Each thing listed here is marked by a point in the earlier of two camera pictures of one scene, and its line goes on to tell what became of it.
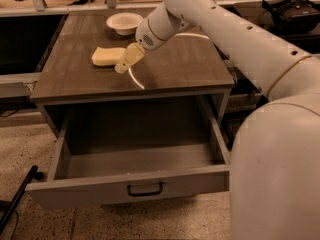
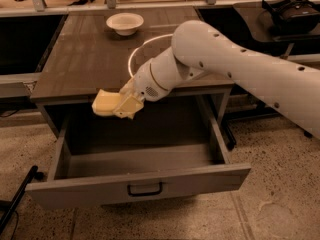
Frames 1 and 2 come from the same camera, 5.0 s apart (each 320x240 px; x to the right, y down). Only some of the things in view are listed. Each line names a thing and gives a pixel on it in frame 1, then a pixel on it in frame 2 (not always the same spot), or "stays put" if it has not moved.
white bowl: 124,23 stays put
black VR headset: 294,15 stays put
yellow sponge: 107,56 -> 105,102
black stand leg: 34,174 stays put
